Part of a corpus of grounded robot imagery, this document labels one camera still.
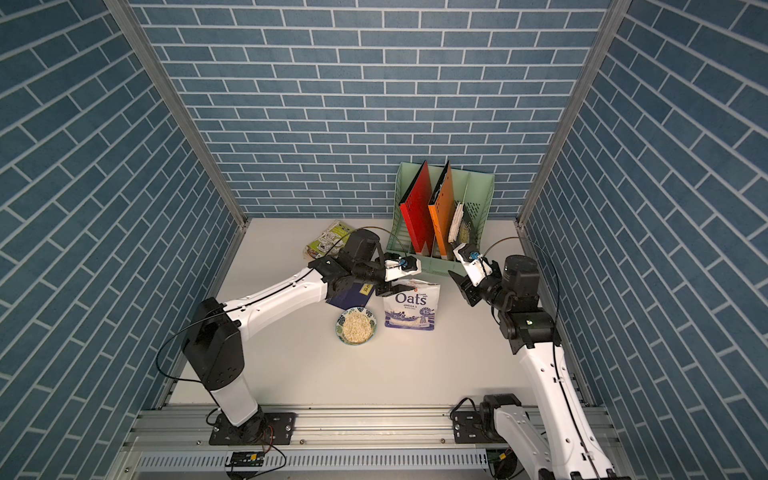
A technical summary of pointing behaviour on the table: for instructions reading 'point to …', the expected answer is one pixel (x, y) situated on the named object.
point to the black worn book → (468, 233)
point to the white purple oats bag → (414, 309)
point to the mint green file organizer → (472, 188)
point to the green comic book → (330, 242)
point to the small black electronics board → (247, 459)
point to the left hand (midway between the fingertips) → (417, 276)
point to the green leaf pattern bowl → (356, 326)
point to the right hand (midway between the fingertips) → (465, 265)
